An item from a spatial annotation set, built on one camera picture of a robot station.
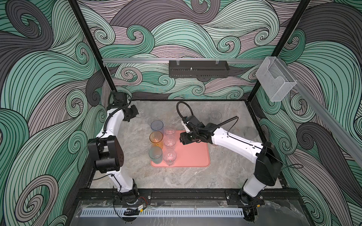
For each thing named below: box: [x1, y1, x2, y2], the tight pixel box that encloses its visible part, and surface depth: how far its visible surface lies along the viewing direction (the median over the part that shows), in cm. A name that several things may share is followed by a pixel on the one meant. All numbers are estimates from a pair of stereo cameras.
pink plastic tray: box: [150, 129, 211, 168], surface depth 89 cm
